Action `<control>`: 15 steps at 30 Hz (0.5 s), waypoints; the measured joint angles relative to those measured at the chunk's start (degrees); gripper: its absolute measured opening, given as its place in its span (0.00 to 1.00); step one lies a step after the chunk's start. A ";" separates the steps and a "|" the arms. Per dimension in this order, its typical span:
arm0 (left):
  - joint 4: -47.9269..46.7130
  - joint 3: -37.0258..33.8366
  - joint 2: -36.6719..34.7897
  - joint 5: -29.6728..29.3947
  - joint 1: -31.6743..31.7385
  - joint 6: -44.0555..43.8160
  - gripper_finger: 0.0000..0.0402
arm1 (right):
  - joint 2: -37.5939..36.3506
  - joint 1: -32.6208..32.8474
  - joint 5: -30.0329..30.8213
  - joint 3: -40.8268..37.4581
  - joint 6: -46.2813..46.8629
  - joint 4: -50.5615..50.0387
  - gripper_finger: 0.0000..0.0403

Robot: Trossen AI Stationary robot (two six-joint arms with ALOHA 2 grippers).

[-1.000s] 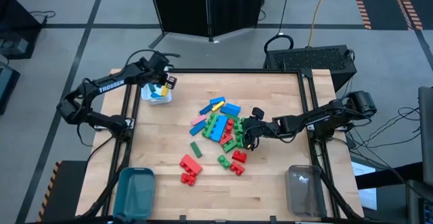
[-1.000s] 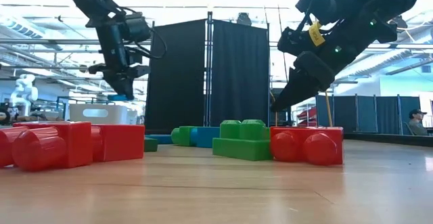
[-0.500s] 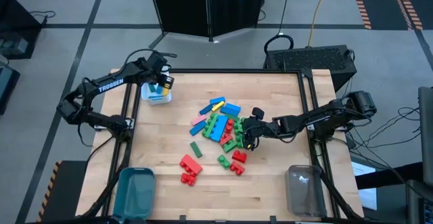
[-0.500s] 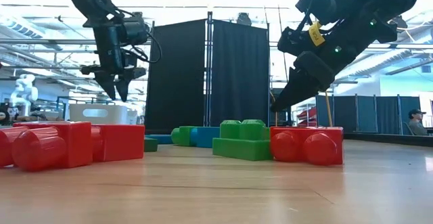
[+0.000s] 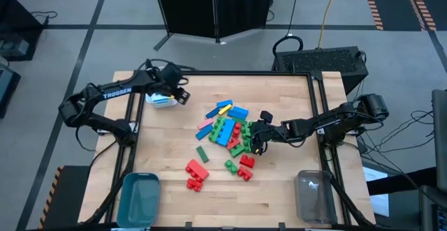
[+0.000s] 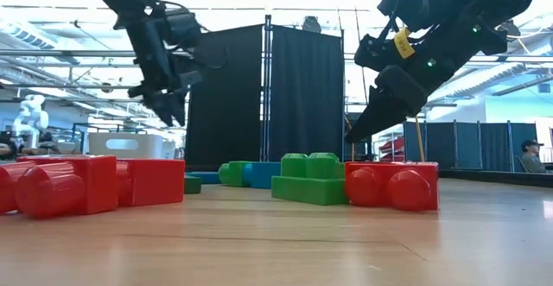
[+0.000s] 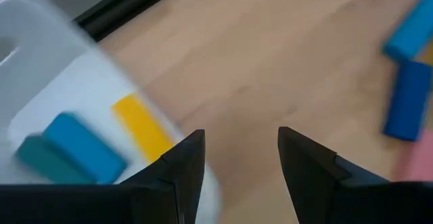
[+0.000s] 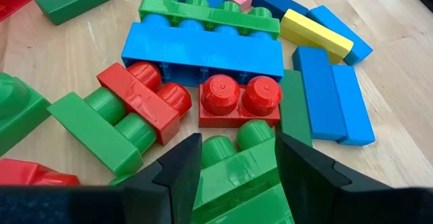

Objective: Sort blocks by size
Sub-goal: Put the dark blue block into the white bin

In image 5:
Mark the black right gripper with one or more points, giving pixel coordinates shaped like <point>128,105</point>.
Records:
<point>270,133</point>

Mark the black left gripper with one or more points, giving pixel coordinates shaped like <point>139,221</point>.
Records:
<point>167,77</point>

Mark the long green stud block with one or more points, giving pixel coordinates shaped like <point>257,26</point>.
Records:
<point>216,130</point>
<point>246,130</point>

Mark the small green stud block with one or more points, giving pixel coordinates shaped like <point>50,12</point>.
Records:
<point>237,150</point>
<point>248,145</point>
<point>230,167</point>

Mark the dark green block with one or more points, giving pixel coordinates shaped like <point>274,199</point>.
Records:
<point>240,120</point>
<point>202,154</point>

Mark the large blue stud block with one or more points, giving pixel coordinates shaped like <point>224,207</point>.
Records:
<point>238,112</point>

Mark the long blue stud block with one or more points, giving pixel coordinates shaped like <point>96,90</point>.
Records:
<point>226,132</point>

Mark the yellow block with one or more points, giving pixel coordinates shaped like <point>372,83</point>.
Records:
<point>225,109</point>

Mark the pink block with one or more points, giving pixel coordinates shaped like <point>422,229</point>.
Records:
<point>205,123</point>

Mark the large red stud block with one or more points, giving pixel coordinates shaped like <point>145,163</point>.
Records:
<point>197,170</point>

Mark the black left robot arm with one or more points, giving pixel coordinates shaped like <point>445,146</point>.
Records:
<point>115,92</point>

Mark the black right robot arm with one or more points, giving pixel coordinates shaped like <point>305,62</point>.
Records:
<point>335,121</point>

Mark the white plastic bin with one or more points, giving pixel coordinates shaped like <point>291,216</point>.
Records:
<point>160,104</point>

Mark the black curtain partition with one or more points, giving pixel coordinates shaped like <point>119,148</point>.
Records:
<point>188,7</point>

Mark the clear grey plastic bin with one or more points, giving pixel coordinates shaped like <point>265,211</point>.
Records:
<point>314,196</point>

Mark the black computer case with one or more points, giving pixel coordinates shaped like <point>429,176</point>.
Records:
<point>319,61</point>

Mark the teal plastic bin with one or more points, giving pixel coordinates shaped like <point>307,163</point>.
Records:
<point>138,199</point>

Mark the white paper sheet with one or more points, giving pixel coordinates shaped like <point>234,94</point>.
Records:
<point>379,203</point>

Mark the dark equipment box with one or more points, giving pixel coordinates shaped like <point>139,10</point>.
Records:
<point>7,88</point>

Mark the black mat orange striped edge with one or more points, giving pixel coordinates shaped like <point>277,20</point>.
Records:
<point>66,203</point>
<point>394,0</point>

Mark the black cabinet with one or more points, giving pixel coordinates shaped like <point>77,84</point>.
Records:
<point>14,21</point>

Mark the dark monitor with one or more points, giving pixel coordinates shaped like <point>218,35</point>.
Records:
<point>440,136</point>

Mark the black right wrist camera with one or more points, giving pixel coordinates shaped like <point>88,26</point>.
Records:
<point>266,116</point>

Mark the black table frame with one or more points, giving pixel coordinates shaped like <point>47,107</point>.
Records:
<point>244,73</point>

